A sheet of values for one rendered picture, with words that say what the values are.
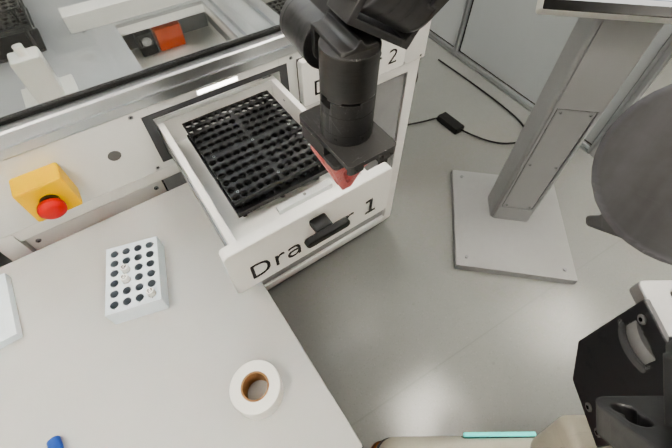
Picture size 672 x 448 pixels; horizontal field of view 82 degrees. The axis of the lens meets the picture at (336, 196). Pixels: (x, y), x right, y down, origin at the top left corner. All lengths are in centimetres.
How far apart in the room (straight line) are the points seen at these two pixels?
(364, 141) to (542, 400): 126
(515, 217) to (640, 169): 157
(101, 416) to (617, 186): 67
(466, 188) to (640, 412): 160
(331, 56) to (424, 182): 152
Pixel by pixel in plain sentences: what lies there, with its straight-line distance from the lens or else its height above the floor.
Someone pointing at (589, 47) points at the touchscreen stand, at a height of 82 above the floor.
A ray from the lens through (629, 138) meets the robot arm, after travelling 21.
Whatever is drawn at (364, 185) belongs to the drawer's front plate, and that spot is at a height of 92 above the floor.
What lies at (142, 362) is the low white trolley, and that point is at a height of 76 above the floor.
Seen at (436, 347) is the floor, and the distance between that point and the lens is 148.
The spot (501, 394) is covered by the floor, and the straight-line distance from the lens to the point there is 150.
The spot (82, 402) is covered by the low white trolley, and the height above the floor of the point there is 76.
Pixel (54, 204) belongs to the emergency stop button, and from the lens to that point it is 76.
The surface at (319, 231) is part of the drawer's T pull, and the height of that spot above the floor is 91.
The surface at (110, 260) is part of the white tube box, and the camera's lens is 76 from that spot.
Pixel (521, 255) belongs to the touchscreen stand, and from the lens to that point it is 170.
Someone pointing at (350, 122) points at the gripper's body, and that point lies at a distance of 39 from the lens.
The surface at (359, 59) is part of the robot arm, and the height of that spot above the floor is 119.
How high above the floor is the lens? 138
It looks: 52 degrees down
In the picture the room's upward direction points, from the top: straight up
